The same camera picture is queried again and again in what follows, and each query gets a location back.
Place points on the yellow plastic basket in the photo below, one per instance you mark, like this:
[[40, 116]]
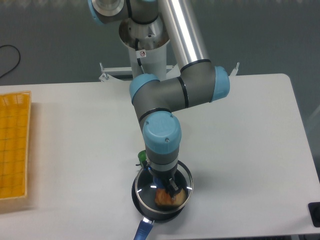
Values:
[[15, 114]]

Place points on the orange toy bread loaf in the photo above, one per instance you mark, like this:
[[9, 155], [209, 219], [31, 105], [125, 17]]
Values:
[[163, 199]]

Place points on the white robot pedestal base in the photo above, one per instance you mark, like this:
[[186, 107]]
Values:
[[147, 57]]

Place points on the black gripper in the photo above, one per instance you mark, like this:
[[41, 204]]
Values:
[[164, 173]]

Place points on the green toy bell pepper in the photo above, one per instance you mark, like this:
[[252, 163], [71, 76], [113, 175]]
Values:
[[142, 157]]

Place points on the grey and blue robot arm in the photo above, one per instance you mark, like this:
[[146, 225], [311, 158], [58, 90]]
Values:
[[155, 100]]

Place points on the black device at table edge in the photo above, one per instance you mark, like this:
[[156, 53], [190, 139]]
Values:
[[314, 210]]

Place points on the black pot with blue handle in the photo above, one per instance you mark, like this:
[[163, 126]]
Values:
[[146, 224]]

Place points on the glass pot lid blue knob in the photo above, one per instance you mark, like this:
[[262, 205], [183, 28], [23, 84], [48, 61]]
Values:
[[152, 196]]

